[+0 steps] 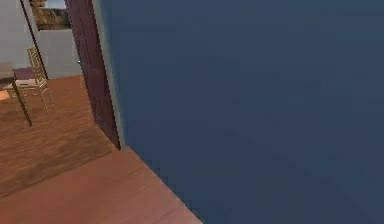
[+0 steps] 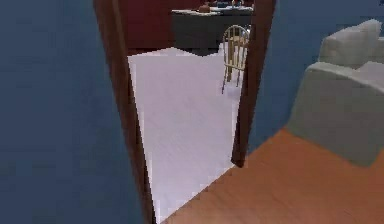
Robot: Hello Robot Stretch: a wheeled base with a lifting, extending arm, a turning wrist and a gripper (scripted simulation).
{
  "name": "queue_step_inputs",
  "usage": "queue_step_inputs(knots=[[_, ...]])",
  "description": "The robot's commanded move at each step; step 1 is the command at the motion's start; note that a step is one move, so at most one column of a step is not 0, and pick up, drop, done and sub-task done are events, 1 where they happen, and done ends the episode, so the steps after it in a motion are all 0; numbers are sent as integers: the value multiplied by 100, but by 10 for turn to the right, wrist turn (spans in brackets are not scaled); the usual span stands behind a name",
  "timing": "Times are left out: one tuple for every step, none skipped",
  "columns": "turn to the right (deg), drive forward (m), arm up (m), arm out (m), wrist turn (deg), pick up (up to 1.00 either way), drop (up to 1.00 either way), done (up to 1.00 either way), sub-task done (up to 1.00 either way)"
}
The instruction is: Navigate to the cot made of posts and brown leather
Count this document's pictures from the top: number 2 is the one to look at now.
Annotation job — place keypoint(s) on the pale wooden spindle chair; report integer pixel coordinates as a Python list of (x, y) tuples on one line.
[(235, 50)]

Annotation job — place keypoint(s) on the dark grey counter cabinet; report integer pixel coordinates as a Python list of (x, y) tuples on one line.
[(200, 31)]

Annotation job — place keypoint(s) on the brown round pot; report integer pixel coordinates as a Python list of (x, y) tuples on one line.
[(204, 8)]

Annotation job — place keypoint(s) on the pale grey sofa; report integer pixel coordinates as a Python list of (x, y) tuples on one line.
[(336, 110)]

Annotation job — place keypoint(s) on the brown wooden door frame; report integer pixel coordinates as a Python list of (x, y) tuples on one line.
[(123, 100)]

